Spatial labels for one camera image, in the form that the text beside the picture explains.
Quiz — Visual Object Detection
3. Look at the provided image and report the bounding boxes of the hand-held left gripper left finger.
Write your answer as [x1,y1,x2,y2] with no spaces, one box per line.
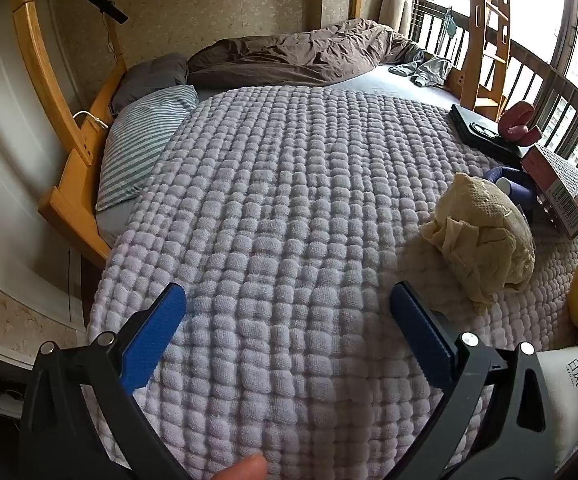
[19,282,190,480]

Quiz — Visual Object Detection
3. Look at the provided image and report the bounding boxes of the dark purple bag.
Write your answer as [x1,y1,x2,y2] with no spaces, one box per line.
[484,166,537,221]

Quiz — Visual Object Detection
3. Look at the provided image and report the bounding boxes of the grey pillow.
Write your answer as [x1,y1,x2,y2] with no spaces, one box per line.
[110,52,190,116]

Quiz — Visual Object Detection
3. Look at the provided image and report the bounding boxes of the brown duvet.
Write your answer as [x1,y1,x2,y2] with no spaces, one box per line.
[187,18,427,88]

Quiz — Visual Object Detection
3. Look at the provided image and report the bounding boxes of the wooden curved ladder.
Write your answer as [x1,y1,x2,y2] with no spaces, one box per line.
[461,0,512,121]

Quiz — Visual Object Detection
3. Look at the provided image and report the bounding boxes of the lavender quilted blanket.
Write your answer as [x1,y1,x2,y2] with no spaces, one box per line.
[86,85,578,480]

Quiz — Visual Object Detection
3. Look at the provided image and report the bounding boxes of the striped pillow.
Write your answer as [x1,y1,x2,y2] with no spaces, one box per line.
[95,85,200,212]

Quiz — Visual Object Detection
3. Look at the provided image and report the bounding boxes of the black flat case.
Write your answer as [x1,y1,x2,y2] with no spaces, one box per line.
[449,104,534,158]

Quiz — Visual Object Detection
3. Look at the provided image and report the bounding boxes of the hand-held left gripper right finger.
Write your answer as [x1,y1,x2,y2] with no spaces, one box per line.
[389,281,564,480]

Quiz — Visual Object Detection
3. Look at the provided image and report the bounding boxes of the white charger cable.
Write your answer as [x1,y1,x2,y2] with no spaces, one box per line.
[73,110,112,131]

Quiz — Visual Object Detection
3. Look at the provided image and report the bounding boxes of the wooden bunk bed frame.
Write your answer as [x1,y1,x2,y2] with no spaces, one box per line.
[11,0,470,271]

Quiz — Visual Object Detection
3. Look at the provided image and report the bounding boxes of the red curved plastic object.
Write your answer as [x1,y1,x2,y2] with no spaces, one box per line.
[498,101,544,147]

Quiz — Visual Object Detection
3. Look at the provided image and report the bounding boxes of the grey garment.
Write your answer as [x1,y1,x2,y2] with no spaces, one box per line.
[388,55,454,88]

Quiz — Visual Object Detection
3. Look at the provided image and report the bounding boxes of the person's left hand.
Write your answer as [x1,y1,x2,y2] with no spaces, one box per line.
[208,452,270,480]

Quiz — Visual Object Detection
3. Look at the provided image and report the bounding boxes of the red cardboard box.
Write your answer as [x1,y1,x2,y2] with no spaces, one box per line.
[520,144,578,240]

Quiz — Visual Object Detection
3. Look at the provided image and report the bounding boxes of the crumpled beige paper wad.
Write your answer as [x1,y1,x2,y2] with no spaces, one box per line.
[419,172,537,311]

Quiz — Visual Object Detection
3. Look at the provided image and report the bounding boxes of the dark balcony railing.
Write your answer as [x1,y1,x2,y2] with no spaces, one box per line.
[411,0,578,171]

